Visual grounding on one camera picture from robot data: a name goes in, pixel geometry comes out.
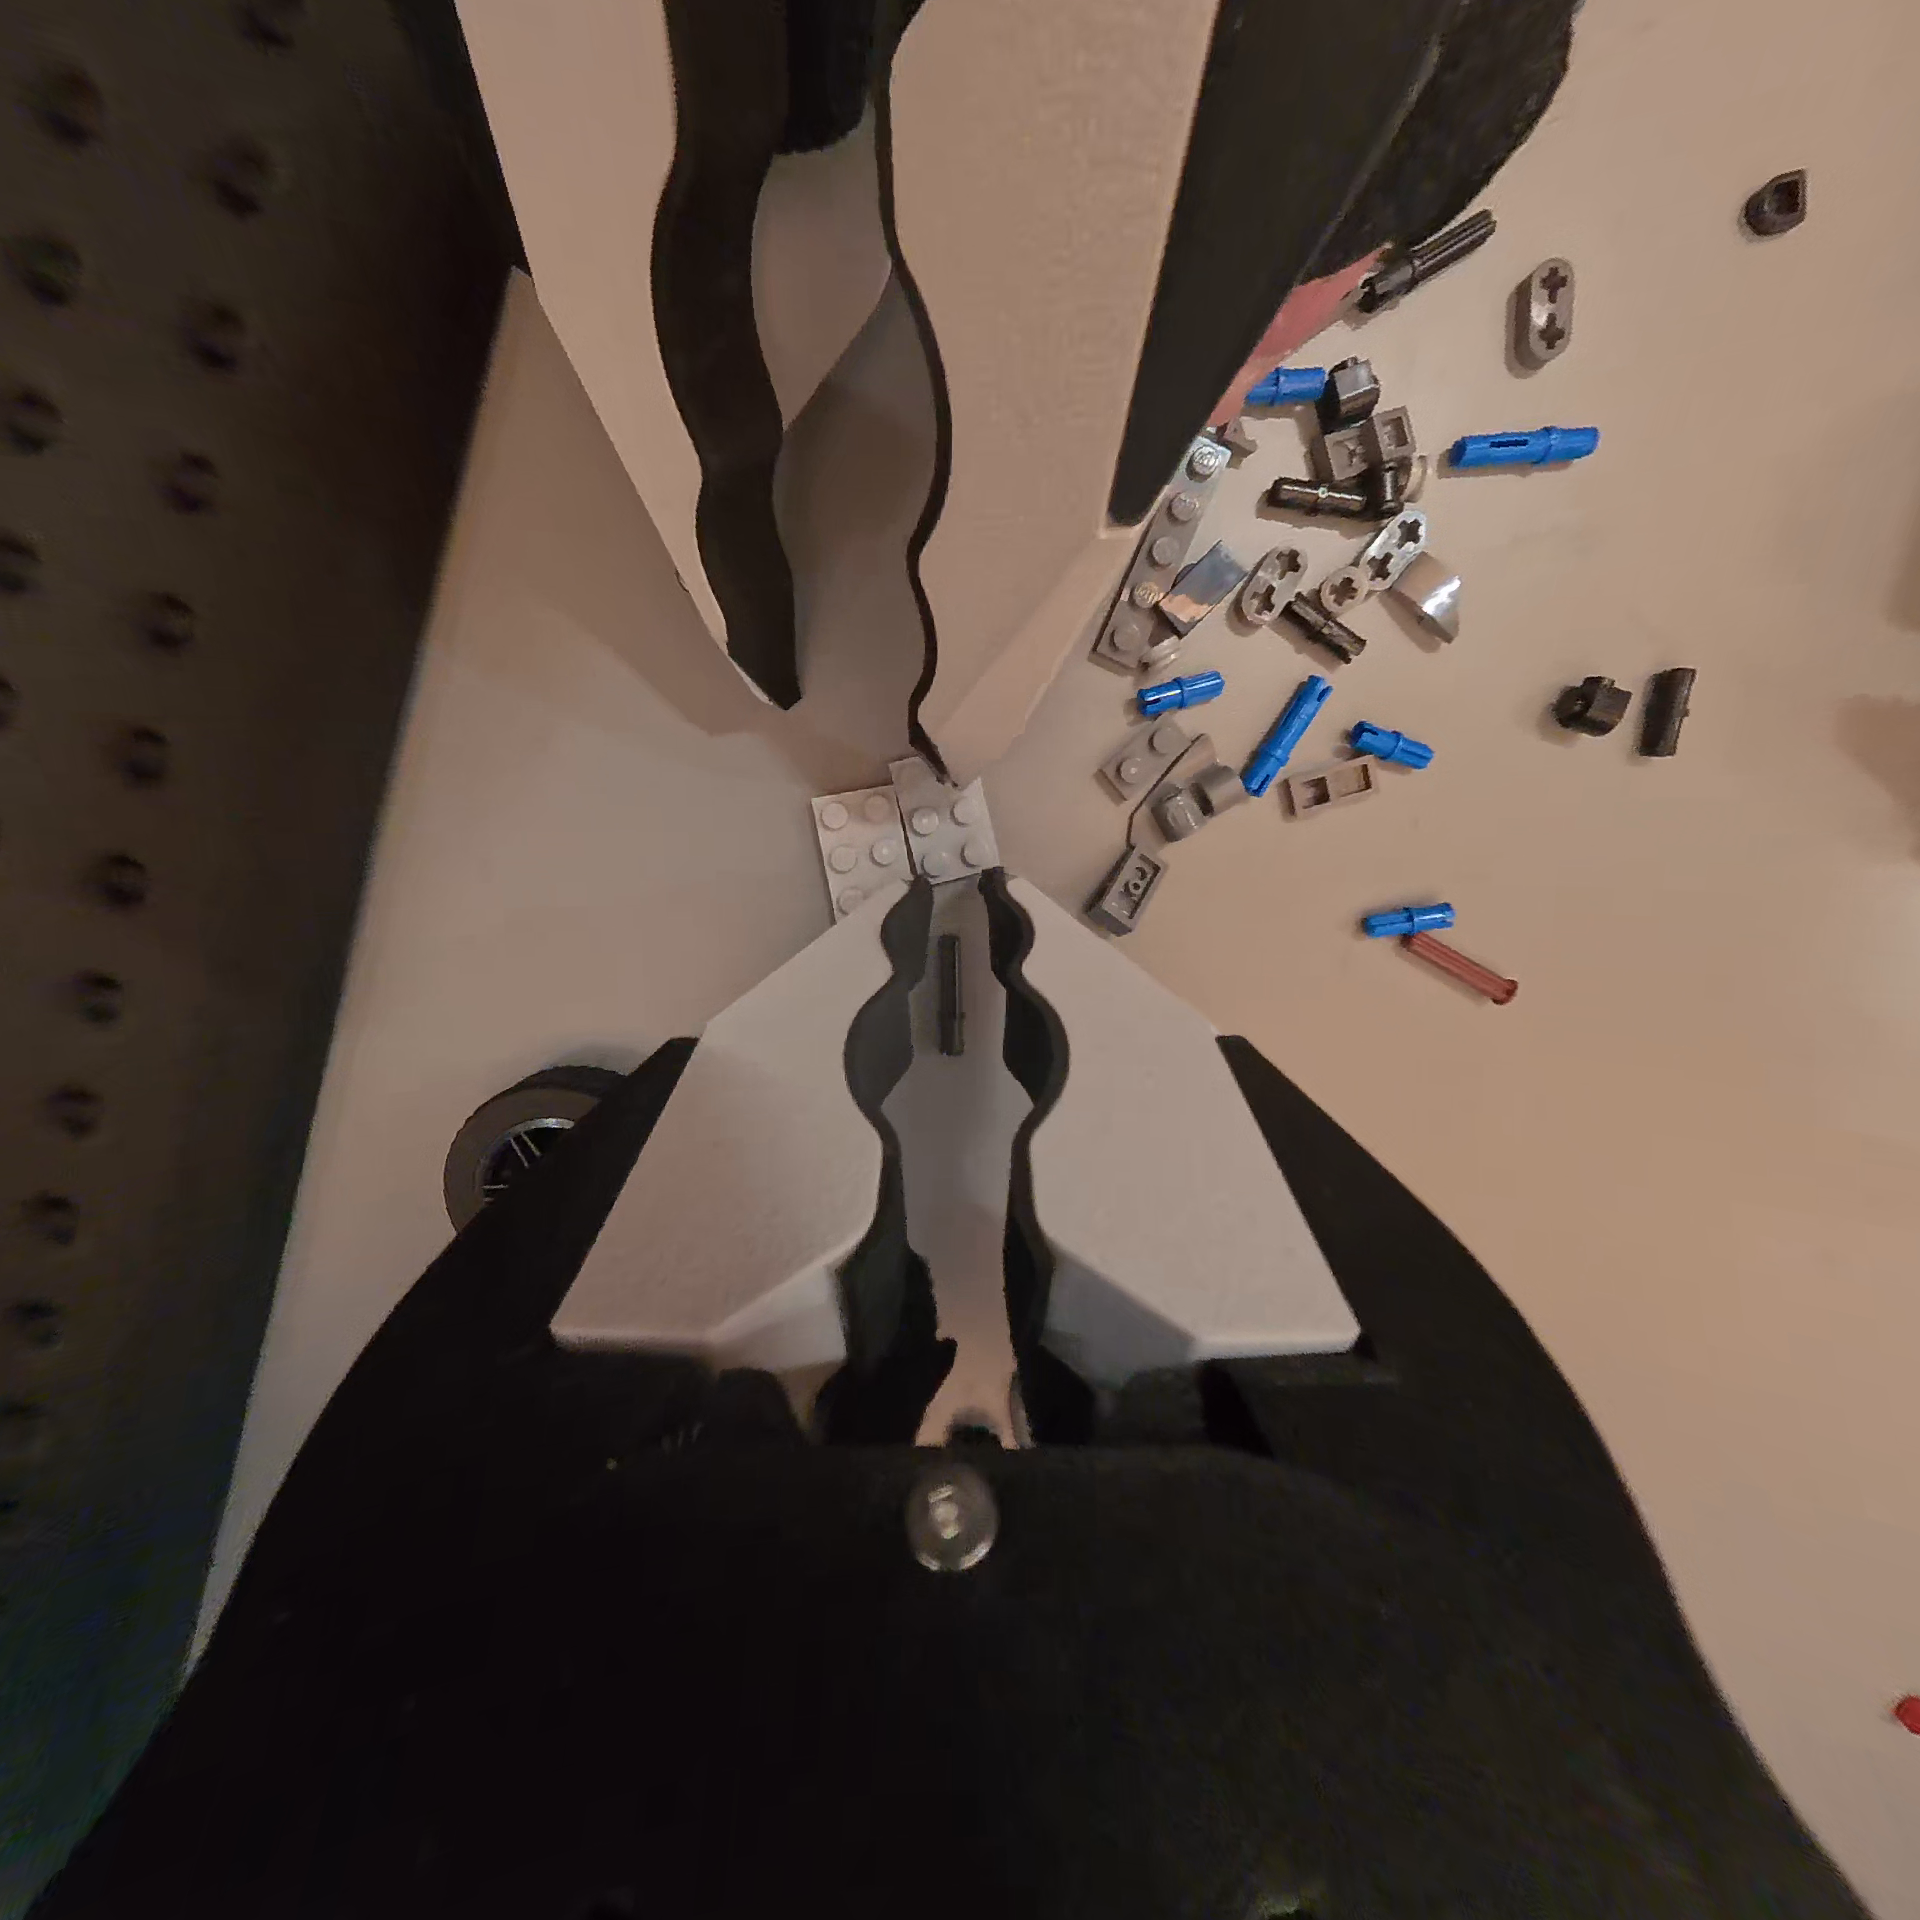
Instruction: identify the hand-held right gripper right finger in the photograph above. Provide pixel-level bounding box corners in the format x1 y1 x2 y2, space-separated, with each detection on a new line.
979 871 1361 1449

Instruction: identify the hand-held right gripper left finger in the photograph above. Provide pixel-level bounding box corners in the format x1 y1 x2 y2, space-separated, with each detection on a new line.
550 880 960 1449

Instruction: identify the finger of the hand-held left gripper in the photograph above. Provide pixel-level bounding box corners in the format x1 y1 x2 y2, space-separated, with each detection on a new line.
456 0 806 712
866 0 1221 784

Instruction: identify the group of small lego connectors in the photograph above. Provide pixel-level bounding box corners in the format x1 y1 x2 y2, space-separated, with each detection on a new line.
1089 209 1701 945

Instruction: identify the black lego tyre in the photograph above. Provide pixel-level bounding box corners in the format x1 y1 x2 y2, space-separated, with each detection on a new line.
443 1064 634 1235

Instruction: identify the brown lego axle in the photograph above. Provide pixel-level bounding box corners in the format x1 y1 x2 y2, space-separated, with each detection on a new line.
1402 932 1521 1004

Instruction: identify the person's left hand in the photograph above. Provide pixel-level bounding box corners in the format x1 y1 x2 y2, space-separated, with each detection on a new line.
1204 275 1379 436

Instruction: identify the black perforated panel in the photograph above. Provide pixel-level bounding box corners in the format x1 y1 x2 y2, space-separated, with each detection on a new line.
0 0 520 1682

